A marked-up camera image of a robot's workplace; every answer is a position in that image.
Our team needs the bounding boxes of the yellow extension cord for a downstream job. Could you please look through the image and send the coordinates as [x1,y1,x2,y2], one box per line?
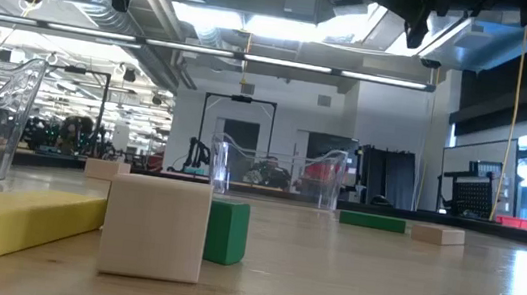
[487,19,527,224]

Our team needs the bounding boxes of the black dome security camera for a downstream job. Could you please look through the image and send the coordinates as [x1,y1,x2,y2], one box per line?
[418,57,443,72]

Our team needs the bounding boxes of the small natural wooden cube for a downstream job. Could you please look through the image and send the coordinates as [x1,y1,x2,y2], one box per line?
[95,171,216,287]

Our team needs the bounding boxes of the red plastic bin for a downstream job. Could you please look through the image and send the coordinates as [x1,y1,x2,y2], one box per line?
[494,213,527,231]

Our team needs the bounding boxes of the dark curtain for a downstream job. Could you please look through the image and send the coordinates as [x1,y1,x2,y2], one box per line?
[354,144,420,211]

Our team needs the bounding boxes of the grey ceiling junction box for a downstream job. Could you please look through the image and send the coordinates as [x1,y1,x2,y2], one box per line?
[283,0,320,19]

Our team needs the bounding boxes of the long ceiling light bar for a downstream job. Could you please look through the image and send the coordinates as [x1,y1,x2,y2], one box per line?
[0,11,440,94]

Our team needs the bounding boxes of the natural wooden rectangular block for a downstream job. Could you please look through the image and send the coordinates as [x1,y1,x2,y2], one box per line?
[409,221,467,250]
[82,156,133,184]

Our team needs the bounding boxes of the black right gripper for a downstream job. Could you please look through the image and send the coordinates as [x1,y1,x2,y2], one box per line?
[362,0,469,56]

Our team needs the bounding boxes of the black metal gantry frame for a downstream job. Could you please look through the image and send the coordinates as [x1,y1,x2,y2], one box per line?
[196,90,279,158]

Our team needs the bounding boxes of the black aluminium table frame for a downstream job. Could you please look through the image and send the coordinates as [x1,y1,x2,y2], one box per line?
[9,150,527,247]

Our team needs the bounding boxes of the green wooden block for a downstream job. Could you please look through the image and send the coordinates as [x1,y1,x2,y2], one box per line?
[337,209,408,235]
[202,198,252,269]

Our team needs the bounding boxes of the long yellow block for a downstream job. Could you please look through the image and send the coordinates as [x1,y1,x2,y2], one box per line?
[0,184,108,295]

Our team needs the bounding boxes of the black perforated cart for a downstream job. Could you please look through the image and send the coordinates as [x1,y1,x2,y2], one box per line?
[434,155,505,222]

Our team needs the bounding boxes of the person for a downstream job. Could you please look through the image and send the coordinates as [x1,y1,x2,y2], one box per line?
[54,112,97,158]
[244,152,294,191]

